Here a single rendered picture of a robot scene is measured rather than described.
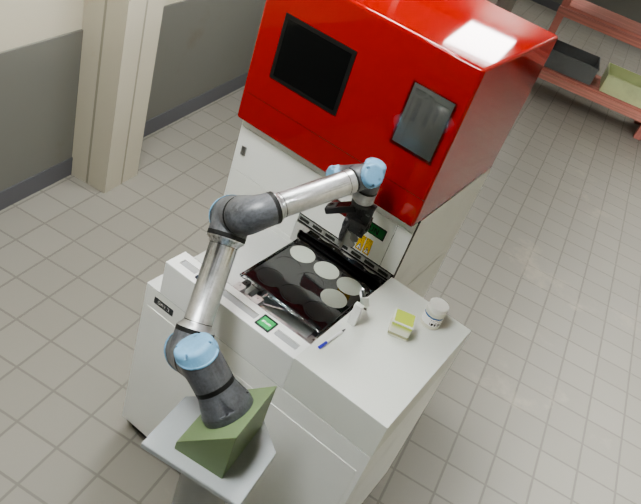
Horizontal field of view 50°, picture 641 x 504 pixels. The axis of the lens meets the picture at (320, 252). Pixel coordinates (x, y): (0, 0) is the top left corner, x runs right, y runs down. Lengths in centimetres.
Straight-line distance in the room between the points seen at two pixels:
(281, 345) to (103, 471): 107
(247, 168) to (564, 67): 572
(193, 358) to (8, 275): 192
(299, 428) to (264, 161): 106
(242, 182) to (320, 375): 104
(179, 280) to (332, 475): 80
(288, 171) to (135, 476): 134
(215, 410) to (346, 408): 42
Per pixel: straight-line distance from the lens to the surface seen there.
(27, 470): 295
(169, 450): 203
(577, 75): 813
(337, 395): 211
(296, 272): 254
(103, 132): 407
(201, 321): 201
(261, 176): 278
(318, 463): 233
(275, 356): 219
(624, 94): 815
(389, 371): 223
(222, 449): 191
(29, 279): 364
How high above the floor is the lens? 247
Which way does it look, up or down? 36 degrees down
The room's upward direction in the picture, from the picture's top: 21 degrees clockwise
